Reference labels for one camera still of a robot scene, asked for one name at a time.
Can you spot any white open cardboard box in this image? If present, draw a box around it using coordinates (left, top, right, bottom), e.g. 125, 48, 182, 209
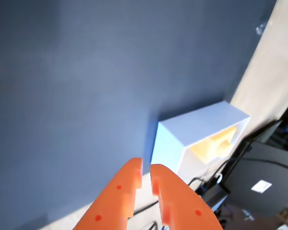
150, 100, 251, 185

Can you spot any black power adapter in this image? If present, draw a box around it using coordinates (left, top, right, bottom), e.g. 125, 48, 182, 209
201, 184, 231, 212

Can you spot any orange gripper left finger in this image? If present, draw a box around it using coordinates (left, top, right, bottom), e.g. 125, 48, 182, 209
73, 157, 144, 230

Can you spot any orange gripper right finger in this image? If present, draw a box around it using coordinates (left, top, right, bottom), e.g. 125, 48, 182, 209
150, 163, 224, 230

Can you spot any dark grey work mat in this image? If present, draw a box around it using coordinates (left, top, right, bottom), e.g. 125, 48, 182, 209
0, 0, 278, 230

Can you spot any black device with white label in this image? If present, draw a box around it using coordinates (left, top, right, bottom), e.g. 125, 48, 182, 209
220, 141, 288, 227

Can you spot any yellow toy block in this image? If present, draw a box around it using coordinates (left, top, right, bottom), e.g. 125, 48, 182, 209
191, 126, 238, 165

